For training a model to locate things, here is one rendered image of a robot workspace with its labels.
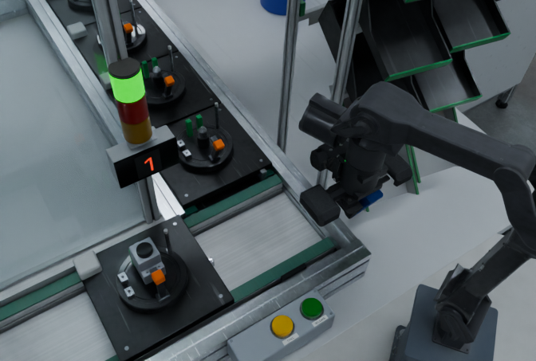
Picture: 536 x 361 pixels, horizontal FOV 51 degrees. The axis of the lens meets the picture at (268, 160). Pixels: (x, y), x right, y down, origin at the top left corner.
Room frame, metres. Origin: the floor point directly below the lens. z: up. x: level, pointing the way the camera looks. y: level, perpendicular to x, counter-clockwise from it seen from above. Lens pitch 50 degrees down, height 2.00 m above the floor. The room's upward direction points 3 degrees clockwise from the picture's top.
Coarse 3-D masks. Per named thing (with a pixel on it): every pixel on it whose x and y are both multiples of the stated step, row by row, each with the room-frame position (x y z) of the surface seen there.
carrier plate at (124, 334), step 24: (192, 240) 0.63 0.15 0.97; (120, 264) 0.56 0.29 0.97; (192, 264) 0.57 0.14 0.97; (96, 288) 0.50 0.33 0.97; (192, 288) 0.52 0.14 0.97; (216, 288) 0.52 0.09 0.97; (120, 312) 0.46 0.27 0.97; (168, 312) 0.46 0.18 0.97; (192, 312) 0.47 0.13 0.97; (216, 312) 0.47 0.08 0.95; (120, 336) 0.41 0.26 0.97; (144, 336) 0.41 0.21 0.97; (168, 336) 0.42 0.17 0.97; (120, 360) 0.37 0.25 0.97
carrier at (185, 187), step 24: (192, 120) 0.98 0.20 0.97; (216, 120) 0.94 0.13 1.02; (192, 144) 0.88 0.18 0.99; (240, 144) 0.91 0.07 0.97; (168, 168) 0.82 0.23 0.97; (192, 168) 0.82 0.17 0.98; (216, 168) 0.82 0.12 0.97; (240, 168) 0.83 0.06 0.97; (192, 192) 0.75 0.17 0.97; (216, 192) 0.77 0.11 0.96
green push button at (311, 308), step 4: (304, 300) 0.50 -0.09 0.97; (308, 300) 0.50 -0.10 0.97; (312, 300) 0.50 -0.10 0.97; (316, 300) 0.50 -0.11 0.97; (304, 304) 0.49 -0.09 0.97; (308, 304) 0.49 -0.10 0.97; (312, 304) 0.49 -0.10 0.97; (316, 304) 0.50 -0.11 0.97; (320, 304) 0.50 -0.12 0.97; (304, 308) 0.49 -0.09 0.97; (308, 308) 0.49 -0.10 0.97; (312, 308) 0.49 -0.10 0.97; (316, 308) 0.49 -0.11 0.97; (320, 308) 0.49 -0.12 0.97; (304, 312) 0.48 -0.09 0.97; (308, 312) 0.48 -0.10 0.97; (312, 312) 0.48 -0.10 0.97; (316, 312) 0.48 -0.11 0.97; (320, 312) 0.48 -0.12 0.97; (308, 316) 0.47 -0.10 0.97; (312, 316) 0.47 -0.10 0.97; (316, 316) 0.47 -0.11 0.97
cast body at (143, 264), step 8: (144, 240) 0.55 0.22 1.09; (136, 248) 0.53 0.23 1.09; (144, 248) 0.53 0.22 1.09; (152, 248) 0.54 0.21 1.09; (136, 256) 0.52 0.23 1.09; (144, 256) 0.51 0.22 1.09; (152, 256) 0.52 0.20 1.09; (136, 264) 0.51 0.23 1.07; (144, 264) 0.51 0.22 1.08; (152, 264) 0.51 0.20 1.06; (160, 264) 0.52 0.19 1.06; (144, 272) 0.50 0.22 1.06; (144, 280) 0.49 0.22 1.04; (152, 280) 0.50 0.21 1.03
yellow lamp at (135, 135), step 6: (120, 120) 0.65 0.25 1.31; (144, 120) 0.65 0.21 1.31; (150, 120) 0.67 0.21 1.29; (126, 126) 0.64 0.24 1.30; (132, 126) 0.64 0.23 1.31; (138, 126) 0.64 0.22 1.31; (144, 126) 0.65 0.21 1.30; (150, 126) 0.66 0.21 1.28; (126, 132) 0.64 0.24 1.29; (132, 132) 0.64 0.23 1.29; (138, 132) 0.64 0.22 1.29; (144, 132) 0.64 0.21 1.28; (150, 132) 0.66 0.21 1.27; (126, 138) 0.64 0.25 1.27; (132, 138) 0.64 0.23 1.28; (138, 138) 0.64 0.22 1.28; (144, 138) 0.64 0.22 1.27
